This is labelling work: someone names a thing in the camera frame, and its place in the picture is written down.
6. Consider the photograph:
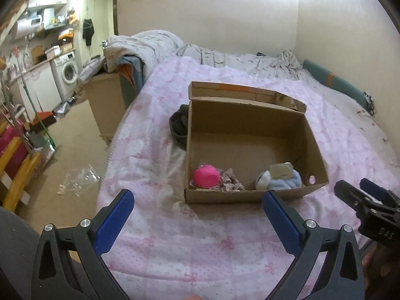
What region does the beige lace scrunchie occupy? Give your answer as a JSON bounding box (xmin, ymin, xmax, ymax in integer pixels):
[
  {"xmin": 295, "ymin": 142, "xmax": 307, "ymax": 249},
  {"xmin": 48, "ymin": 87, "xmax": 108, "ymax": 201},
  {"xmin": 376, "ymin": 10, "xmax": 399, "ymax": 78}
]
[{"xmin": 215, "ymin": 168, "xmax": 245, "ymax": 192}]

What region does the pink rubber toy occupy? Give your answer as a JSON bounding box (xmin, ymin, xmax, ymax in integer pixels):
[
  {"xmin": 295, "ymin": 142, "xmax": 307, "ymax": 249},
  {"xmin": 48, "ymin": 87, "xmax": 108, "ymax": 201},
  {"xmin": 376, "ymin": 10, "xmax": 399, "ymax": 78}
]
[{"xmin": 193, "ymin": 164, "xmax": 220, "ymax": 189}]

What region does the person's right hand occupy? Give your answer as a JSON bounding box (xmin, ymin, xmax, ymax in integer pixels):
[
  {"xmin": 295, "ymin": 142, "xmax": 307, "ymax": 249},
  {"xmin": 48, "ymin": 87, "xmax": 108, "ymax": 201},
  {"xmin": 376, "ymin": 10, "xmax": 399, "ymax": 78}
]
[{"xmin": 362, "ymin": 247, "xmax": 376, "ymax": 276}]

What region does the clear plastic bag on floor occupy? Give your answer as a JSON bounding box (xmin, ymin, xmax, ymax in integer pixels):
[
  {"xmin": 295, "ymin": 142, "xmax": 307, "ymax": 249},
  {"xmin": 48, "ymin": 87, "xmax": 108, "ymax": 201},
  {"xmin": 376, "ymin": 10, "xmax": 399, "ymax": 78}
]
[{"xmin": 57, "ymin": 164, "xmax": 100, "ymax": 197}]

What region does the light blue plush toy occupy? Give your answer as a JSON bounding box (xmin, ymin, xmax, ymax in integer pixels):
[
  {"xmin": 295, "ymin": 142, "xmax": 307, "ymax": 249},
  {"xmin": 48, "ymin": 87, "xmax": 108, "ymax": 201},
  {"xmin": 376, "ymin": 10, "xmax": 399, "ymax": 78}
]
[{"xmin": 255, "ymin": 169, "xmax": 303, "ymax": 190}]

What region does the pink patterned bed quilt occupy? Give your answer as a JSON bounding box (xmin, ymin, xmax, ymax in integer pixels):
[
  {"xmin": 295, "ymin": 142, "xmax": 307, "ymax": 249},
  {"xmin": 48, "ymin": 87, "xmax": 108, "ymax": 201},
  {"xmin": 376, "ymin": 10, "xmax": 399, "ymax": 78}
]
[{"xmin": 98, "ymin": 56, "xmax": 399, "ymax": 299}]

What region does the teal bolster pillow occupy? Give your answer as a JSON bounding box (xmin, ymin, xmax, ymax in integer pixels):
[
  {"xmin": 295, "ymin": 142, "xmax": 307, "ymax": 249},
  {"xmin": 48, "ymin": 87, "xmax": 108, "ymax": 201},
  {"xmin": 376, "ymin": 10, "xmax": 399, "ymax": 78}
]
[{"xmin": 303, "ymin": 59, "xmax": 375, "ymax": 117}]

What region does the open cardboard box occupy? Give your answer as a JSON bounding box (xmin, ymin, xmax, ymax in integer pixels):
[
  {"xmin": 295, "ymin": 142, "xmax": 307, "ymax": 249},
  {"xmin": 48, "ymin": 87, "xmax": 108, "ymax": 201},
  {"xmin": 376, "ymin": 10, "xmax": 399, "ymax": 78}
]
[{"xmin": 184, "ymin": 81, "xmax": 329, "ymax": 205}]

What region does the red suitcase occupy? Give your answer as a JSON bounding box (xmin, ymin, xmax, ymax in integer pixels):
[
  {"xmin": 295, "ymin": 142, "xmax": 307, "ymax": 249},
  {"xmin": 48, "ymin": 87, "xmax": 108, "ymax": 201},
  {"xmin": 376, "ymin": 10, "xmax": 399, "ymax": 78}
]
[{"xmin": 1, "ymin": 122, "xmax": 28, "ymax": 179}]

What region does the white cabinet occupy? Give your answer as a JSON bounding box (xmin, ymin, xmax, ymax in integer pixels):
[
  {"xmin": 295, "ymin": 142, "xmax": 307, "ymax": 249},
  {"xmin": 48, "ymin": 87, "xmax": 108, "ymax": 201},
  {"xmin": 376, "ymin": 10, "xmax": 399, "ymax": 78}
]
[{"xmin": 9, "ymin": 62, "xmax": 62, "ymax": 120}]

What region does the dark striped garment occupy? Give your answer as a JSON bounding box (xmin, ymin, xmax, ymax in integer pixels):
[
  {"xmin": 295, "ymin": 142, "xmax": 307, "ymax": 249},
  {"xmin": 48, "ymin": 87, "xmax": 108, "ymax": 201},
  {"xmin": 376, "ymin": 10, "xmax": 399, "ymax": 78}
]
[{"xmin": 169, "ymin": 104, "xmax": 189, "ymax": 150}]

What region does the white washing machine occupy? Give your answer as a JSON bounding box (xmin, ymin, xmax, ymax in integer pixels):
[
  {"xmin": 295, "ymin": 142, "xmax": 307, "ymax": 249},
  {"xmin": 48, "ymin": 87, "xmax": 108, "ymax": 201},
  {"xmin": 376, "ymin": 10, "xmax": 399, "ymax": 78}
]
[{"xmin": 50, "ymin": 51, "xmax": 79, "ymax": 102}]

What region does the white floral blanket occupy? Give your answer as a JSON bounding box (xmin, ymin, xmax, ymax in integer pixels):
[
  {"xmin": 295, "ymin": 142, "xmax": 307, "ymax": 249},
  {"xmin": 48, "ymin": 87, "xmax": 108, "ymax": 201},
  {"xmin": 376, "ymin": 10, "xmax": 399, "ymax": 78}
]
[{"xmin": 104, "ymin": 30, "xmax": 303, "ymax": 79}]

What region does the black hanging garment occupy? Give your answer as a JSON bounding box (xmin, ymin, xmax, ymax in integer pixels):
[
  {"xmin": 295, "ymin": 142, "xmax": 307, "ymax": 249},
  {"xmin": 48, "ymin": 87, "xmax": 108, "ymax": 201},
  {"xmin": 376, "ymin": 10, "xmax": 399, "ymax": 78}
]
[{"xmin": 83, "ymin": 19, "xmax": 94, "ymax": 47}]

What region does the yellow wooden frame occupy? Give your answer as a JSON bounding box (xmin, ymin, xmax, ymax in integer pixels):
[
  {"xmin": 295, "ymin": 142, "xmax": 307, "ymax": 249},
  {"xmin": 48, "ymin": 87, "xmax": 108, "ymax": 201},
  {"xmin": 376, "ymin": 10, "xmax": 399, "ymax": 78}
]
[{"xmin": 1, "ymin": 120, "xmax": 42, "ymax": 213}]

